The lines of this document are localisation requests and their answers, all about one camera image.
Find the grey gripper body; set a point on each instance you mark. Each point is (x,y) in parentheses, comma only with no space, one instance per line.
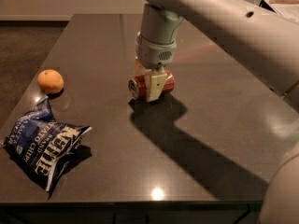
(154,55)

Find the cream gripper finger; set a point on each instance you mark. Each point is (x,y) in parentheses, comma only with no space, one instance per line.
(140,70)
(154,81)

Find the red coke can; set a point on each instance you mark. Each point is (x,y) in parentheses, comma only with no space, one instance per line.
(137,87)

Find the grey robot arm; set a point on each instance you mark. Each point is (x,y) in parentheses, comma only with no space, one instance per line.
(262,41)

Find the orange fruit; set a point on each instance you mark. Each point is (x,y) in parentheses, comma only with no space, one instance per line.
(50,81)

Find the blue potato chip bag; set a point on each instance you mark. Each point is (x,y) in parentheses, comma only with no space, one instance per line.
(43,146)

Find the snack box with dark opening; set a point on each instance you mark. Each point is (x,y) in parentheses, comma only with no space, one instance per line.
(288,9)

